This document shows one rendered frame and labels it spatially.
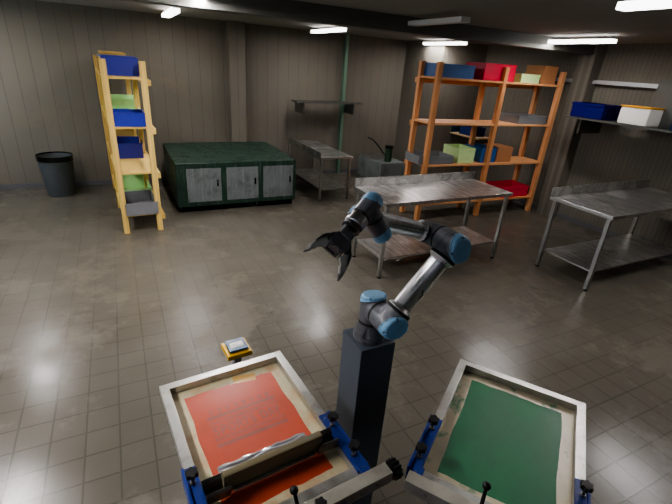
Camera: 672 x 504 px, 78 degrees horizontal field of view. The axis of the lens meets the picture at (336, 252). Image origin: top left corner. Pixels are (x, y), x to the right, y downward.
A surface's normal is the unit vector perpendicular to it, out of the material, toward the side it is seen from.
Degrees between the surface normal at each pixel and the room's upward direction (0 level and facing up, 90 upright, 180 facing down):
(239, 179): 90
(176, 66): 90
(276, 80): 90
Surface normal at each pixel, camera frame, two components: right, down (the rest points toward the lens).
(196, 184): 0.43, 0.40
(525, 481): 0.07, -0.91
